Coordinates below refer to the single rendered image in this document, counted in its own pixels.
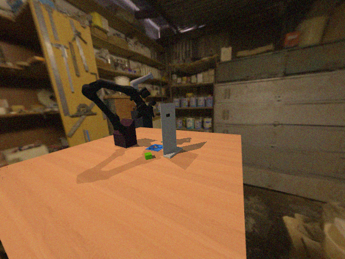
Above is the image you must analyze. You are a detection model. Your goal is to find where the green square block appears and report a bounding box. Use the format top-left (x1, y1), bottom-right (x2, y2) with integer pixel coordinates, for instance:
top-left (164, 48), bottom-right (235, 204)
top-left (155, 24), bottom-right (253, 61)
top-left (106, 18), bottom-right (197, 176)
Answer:
top-left (144, 152), bottom-right (152, 160)

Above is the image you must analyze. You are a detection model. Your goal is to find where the blue flat square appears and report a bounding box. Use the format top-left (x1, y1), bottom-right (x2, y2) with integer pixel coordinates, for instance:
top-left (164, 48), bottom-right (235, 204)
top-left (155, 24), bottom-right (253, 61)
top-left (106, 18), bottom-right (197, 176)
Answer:
top-left (146, 144), bottom-right (163, 151)

